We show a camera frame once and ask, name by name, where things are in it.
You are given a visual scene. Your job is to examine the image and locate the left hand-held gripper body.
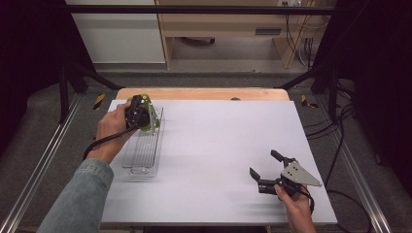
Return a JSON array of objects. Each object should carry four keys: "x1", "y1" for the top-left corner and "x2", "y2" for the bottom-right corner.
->
[{"x1": 124, "y1": 101, "x2": 159, "y2": 135}]

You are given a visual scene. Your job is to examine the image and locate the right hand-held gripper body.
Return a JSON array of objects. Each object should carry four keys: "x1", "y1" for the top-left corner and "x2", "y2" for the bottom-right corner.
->
[{"x1": 257, "y1": 160, "x2": 324, "y2": 198}]

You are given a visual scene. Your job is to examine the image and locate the green phone case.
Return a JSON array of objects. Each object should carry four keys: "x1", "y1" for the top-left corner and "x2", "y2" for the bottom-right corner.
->
[{"x1": 126, "y1": 93, "x2": 162, "y2": 133}]

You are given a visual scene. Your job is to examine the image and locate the clear plastic container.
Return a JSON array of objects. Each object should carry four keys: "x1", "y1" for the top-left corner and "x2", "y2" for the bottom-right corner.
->
[{"x1": 121, "y1": 106, "x2": 166, "y2": 180}]

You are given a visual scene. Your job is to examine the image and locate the person's left hand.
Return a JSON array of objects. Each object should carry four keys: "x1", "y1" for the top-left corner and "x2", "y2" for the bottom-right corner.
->
[{"x1": 86, "y1": 100, "x2": 138, "y2": 165}]

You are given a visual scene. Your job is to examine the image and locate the person's right hand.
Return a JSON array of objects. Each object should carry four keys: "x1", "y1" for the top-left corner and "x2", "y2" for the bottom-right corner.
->
[{"x1": 273, "y1": 183, "x2": 314, "y2": 225}]

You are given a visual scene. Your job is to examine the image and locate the yellow black hazard tape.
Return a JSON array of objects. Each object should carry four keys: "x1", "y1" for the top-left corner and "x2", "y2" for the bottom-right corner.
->
[
  {"x1": 92, "y1": 93, "x2": 107, "y2": 111},
  {"x1": 300, "y1": 94, "x2": 320, "y2": 110}
]

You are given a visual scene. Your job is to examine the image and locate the white table board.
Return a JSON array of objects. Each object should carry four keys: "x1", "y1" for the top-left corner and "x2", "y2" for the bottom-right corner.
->
[{"x1": 100, "y1": 99, "x2": 338, "y2": 226}]

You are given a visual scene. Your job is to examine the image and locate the white cabinet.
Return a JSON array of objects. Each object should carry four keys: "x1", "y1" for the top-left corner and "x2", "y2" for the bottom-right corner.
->
[{"x1": 65, "y1": 0, "x2": 166, "y2": 64}]

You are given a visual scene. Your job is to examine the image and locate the wooden desk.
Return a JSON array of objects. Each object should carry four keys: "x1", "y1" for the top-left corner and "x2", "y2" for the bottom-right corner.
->
[{"x1": 154, "y1": 0, "x2": 328, "y2": 70}]

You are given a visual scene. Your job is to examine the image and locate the black curtain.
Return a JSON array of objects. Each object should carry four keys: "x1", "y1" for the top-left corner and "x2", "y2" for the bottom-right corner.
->
[
  {"x1": 0, "y1": 0, "x2": 96, "y2": 159},
  {"x1": 312, "y1": 0, "x2": 412, "y2": 188}
]

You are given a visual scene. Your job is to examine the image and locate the white power strip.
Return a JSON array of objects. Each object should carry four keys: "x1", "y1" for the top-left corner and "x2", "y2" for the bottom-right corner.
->
[{"x1": 277, "y1": 0, "x2": 304, "y2": 8}]

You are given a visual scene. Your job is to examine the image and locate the right hand-held gripper cable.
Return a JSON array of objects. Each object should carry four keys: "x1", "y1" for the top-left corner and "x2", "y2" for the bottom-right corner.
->
[{"x1": 298, "y1": 184, "x2": 316, "y2": 216}]

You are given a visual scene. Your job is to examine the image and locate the black frame strut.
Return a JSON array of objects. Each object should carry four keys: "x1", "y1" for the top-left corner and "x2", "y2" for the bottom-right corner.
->
[
  {"x1": 58, "y1": 61, "x2": 125, "y2": 124},
  {"x1": 274, "y1": 61, "x2": 340, "y2": 124}
]

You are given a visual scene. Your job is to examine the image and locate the aluminium floor rail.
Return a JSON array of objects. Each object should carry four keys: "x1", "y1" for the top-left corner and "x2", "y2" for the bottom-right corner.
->
[
  {"x1": 0, "y1": 93, "x2": 84, "y2": 233},
  {"x1": 315, "y1": 95, "x2": 394, "y2": 233}
]

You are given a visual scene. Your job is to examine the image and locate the black floor cables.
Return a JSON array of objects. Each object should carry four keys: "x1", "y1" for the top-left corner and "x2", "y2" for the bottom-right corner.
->
[{"x1": 304, "y1": 81, "x2": 358, "y2": 188}]

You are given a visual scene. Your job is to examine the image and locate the black looped floor cable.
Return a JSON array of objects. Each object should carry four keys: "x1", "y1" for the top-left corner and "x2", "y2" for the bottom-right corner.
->
[{"x1": 326, "y1": 189, "x2": 374, "y2": 233}]

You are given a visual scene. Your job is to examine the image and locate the black frame crossbar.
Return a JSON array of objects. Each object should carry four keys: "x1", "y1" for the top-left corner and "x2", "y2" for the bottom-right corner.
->
[{"x1": 64, "y1": 4, "x2": 339, "y2": 16}]

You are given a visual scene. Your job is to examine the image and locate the cables under wooden desk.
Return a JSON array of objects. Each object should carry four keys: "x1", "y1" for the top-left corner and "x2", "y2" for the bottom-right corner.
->
[{"x1": 284, "y1": 13, "x2": 326, "y2": 70}]

